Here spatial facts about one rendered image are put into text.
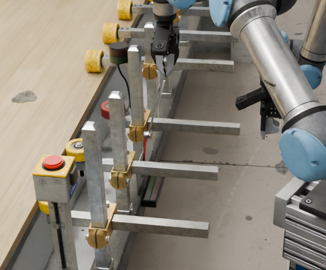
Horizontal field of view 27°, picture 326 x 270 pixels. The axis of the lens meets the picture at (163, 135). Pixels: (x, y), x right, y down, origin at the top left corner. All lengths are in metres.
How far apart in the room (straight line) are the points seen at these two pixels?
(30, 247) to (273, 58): 0.85
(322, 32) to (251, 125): 2.06
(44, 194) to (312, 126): 0.56
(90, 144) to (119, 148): 0.30
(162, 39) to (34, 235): 0.69
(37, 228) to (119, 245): 0.23
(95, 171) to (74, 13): 1.42
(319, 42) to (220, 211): 1.50
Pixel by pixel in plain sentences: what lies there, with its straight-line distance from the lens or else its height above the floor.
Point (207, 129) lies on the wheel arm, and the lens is 2.17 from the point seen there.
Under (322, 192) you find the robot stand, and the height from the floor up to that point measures 1.04.
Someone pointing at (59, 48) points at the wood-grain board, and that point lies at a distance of 2.65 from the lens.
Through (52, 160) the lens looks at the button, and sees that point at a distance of 1.36.
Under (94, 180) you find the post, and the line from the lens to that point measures 1.67.
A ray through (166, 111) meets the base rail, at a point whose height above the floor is 0.70.
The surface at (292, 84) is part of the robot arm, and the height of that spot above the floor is 1.31.
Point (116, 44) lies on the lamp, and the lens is 2.06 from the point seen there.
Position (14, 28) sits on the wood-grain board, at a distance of 2.89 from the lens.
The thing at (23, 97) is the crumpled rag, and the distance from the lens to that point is 2.31.
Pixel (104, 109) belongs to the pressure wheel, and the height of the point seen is 0.91.
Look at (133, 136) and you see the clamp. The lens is 2.14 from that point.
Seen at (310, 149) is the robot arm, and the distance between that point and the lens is 1.36.
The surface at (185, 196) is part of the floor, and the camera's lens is 3.28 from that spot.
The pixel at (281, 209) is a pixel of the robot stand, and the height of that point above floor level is 0.96.
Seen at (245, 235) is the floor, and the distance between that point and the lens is 3.06.
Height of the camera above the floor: 1.97
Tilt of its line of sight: 32 degrees down
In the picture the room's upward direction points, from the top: 2 degrees counter-clockwise
